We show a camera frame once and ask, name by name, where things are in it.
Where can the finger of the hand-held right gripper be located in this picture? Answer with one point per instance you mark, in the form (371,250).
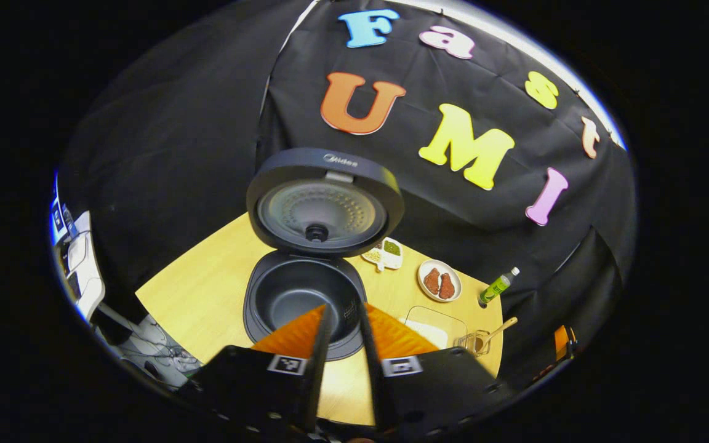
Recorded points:
(561,339)

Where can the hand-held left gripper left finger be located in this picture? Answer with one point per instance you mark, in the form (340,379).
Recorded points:
(320,369)

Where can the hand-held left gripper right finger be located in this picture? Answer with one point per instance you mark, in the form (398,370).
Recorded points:
(374,381)

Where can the wooden spoon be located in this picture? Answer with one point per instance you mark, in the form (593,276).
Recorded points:
(499,328)

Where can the clear container of white rice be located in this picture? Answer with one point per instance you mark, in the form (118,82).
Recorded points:
(431,329)

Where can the dark grey rice cooker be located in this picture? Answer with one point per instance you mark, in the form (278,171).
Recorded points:
(296,289)

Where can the clear square chopstick holder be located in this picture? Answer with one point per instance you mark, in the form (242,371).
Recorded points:
(468,343)

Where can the green drink bottle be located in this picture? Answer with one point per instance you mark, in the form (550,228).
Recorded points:
(496,288)

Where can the brown meat piece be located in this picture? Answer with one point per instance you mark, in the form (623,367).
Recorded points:
(447,286)
(432,281)

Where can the white round plate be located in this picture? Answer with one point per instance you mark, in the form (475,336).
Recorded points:
(431,264)

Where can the white divided dish of beans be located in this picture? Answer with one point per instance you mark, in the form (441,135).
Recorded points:
(388,249)

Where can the white side table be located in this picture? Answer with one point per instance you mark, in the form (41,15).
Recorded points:
(87,277)

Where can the black backdrop cloth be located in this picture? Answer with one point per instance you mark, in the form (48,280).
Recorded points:
(176,154)

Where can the computer monitor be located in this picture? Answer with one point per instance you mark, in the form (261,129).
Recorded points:
(59,218)

